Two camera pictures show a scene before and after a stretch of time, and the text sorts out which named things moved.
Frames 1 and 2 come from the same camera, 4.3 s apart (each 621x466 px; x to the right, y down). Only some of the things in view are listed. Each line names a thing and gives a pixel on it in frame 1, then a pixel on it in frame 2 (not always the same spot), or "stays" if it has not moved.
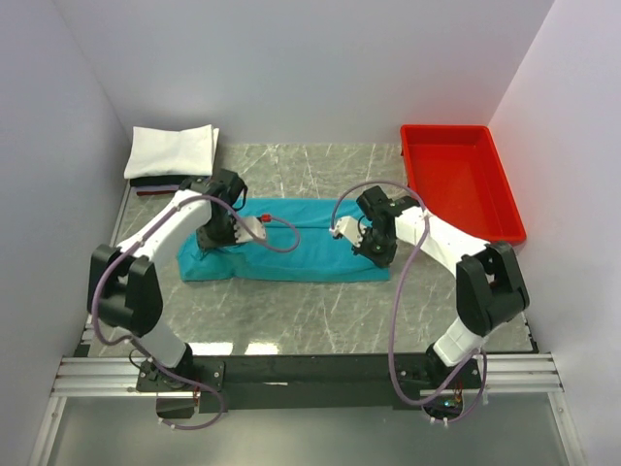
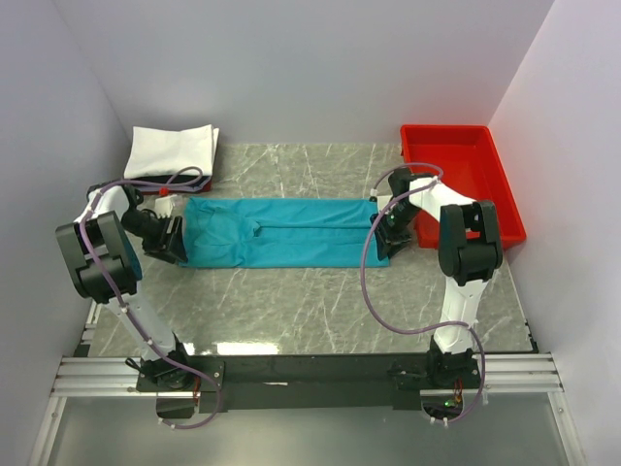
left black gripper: (207, 243) to (173, 249)
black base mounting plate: (294, 382) stays
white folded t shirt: (163, 153) stays
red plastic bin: (459, 174) stays
